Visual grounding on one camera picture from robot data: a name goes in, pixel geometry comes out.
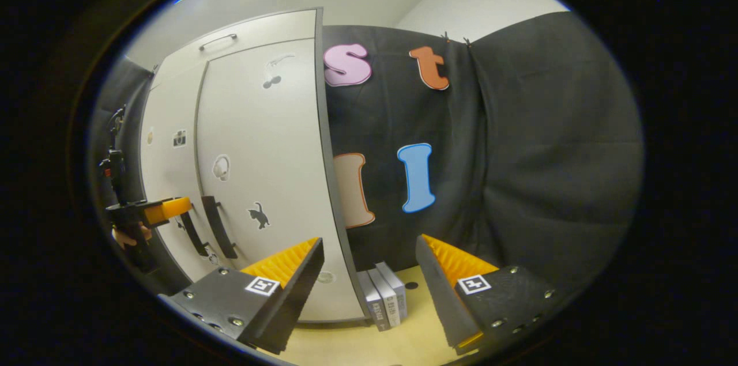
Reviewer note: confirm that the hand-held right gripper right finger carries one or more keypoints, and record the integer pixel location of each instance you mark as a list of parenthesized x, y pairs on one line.
[(435, 291)]

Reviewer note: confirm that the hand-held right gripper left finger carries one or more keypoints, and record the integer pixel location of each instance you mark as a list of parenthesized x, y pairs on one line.
[(300, 291)]

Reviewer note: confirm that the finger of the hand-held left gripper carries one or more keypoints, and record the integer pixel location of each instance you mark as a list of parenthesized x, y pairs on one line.
[(170, 210)]

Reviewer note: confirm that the white cabinet door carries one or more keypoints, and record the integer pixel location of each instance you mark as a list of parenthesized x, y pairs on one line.
[(271, 141), (170, 170)]

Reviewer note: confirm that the white shoe cabinet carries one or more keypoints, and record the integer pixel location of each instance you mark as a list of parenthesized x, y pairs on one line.
[(321, 95)]

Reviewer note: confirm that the white cabinet drawer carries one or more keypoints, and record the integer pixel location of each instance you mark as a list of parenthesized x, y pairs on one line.
[(277, 26)]

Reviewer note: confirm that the grey book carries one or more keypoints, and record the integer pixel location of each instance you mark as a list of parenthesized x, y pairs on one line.
[(387, 297), (399, 291), (372, 302)]

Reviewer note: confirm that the black backdrop cloth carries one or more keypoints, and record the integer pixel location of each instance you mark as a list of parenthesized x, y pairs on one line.
[(519, 153)]

